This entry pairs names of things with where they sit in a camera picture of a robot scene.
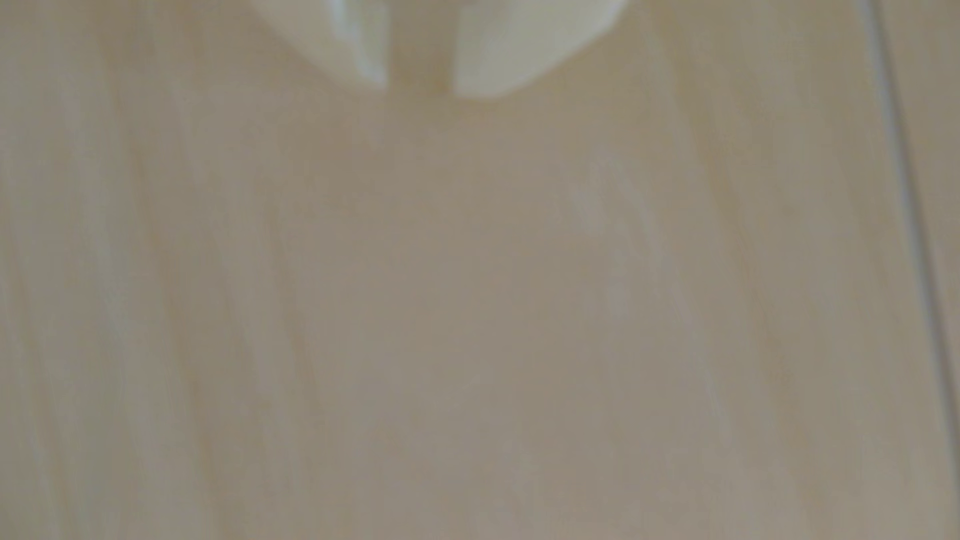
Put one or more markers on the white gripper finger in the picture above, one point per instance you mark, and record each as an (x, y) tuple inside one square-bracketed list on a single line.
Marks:
[(525, 41), (337, 34)]

